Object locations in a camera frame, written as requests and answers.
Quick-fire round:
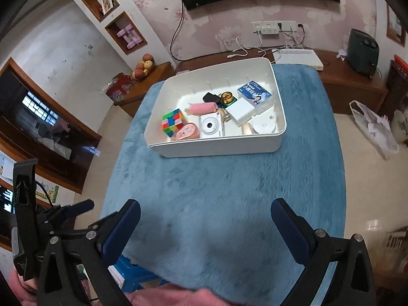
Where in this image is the pink hair roller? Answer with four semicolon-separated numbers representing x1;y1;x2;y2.
185;102;218;116

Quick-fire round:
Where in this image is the white children's digital camera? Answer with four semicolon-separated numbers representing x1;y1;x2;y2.
198;112;224;139

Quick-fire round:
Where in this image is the white power adapter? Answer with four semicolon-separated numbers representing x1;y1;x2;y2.
225;98;256;126

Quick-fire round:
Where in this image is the white round device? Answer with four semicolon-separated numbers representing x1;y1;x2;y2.
251;106;277;134

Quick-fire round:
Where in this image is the blue plush table mat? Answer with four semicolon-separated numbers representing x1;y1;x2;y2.
102;64;347;305

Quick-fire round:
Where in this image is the rubik's cube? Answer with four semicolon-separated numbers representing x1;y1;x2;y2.
161;108;188;137

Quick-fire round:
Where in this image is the red gift box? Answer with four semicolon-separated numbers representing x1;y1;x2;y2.
105;73;133;102

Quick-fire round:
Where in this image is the pink tape roll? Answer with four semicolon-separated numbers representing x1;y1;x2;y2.
175;123;200;141

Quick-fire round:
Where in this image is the white plastic bag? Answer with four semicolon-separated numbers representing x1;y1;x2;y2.
349;100;399;160

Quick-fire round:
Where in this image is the fruit pile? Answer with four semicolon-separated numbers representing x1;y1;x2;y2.
131;53;155;81

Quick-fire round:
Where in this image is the black small box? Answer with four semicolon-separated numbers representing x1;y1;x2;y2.
203;93;221;105

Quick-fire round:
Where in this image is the green box with gold top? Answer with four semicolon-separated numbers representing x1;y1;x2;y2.
220;91;237;108

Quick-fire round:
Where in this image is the white plastic storage bin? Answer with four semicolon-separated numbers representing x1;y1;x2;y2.
145;57;287;158

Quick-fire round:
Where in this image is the wooden tv cabinet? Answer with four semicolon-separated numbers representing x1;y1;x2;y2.
113;47;389;119

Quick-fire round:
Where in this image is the blue tissue pack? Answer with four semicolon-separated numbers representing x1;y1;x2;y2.
237;81;275;115

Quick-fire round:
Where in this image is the white router box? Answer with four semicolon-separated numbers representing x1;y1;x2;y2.
273;48;324;71

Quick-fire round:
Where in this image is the dark green air fryer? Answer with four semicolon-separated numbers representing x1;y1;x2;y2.
347;28;380;78

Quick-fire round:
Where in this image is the white wall shelf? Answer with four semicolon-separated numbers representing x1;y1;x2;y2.
73;0;176;68

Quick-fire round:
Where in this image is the white wall power strip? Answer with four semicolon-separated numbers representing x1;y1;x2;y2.
251;21;298;35

